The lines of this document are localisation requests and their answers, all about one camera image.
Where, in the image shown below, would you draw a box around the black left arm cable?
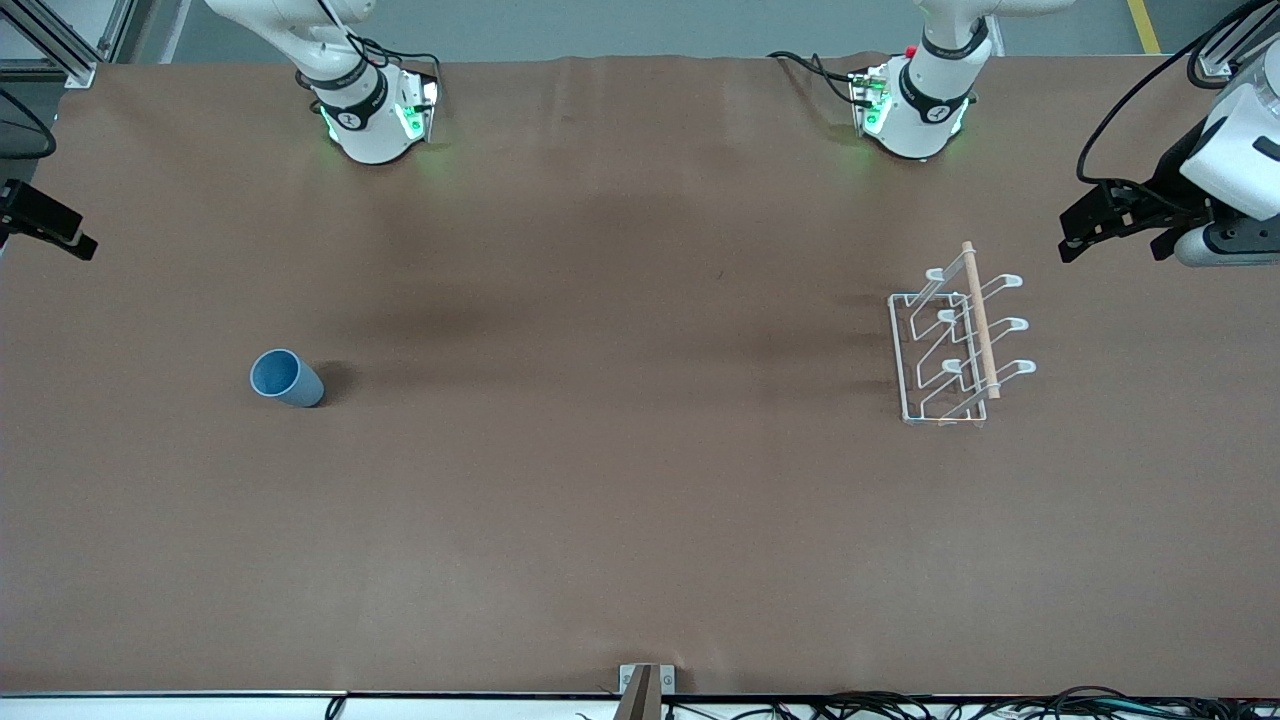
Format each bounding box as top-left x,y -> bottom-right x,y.
1076,0 -> 1280,191

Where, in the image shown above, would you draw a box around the black loose cable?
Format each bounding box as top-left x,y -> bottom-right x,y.
0,88 -> 58,161

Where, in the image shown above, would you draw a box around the metal bracket with brown post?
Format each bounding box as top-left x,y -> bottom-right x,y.
618,663 -> 677,720

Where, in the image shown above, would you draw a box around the white wire cup rack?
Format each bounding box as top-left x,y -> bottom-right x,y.
888,240 -> 1038,429

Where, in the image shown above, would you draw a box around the blue plastic cup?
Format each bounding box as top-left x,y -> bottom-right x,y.
249,348 -> 326,409

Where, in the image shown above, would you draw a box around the black base cable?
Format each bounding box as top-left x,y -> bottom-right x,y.
767,50 -> 863,103
345,35 -> 443,86

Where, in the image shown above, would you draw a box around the brown table mat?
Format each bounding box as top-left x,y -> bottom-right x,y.
0,52 -> 1280,698

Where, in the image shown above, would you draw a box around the aluminium frame profile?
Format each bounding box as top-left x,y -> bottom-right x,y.
0,0 -> 141,89
1195,0 -> 1280,79

